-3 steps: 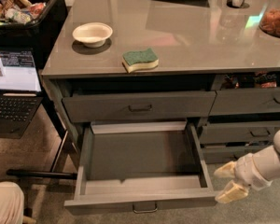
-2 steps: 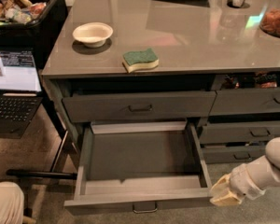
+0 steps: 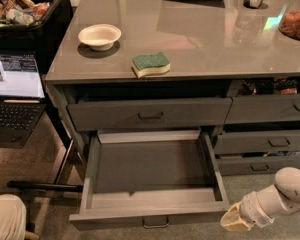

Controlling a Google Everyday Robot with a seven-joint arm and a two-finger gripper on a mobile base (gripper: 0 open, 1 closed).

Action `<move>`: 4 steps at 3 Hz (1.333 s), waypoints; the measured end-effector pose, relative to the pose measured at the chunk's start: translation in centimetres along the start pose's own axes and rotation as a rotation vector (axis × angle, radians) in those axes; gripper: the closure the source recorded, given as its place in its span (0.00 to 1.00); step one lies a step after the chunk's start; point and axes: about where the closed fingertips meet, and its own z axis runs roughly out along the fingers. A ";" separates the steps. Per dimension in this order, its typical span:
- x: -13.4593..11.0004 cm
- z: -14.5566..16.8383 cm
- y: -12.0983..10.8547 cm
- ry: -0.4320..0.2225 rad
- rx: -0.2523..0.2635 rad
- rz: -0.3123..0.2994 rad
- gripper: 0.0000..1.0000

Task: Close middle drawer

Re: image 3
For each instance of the white paper bowl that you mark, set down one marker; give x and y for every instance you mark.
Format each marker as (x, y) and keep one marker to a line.
(100, 37)

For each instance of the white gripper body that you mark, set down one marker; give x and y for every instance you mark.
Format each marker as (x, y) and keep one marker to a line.
(251, 209)

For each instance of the person's beige trouser knee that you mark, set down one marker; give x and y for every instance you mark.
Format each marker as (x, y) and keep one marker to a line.
(12, 218)

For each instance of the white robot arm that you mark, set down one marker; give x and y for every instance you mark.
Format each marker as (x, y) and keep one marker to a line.
(283, 196)

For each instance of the black laptop stand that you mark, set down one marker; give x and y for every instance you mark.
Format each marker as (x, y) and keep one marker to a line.
(59, 164)

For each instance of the black laptop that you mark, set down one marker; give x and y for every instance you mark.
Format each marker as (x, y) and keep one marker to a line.
(21, 98)

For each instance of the green yellow sponge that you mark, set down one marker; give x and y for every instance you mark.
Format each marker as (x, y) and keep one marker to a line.
(150, 64)

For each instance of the black bin of snacks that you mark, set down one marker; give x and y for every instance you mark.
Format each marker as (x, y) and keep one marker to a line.
(34, 25)

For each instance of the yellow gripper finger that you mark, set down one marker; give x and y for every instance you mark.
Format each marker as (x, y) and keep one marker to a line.
(233, 222)

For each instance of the grey drawer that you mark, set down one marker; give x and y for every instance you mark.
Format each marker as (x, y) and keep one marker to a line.
(264, 108)
(151, 184)
(259, 141)
(256, 165)
(160, 113)

